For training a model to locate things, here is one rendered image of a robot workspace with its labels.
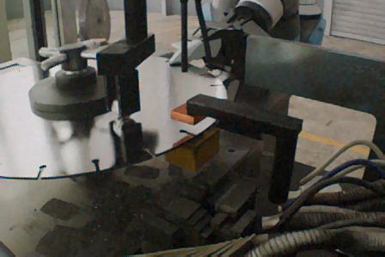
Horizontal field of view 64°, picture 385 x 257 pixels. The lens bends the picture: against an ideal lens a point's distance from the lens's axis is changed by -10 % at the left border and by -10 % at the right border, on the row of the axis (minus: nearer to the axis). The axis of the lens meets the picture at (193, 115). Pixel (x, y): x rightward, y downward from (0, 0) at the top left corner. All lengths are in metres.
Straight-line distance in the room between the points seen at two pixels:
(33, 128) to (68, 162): 0.08
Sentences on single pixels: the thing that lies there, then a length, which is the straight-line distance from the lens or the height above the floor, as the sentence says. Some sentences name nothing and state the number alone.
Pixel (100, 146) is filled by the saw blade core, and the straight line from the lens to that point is 0.27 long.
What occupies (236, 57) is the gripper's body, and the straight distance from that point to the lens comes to 0.55.
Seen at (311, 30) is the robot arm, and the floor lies 0.94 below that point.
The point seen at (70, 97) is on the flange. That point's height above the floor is 0.96.
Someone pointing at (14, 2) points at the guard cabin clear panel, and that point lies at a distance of 0.85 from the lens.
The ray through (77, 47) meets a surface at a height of 1.00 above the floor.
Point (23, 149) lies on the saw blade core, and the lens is 0.29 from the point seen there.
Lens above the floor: 1.08
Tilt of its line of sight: 25 degrees down
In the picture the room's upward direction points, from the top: straight up
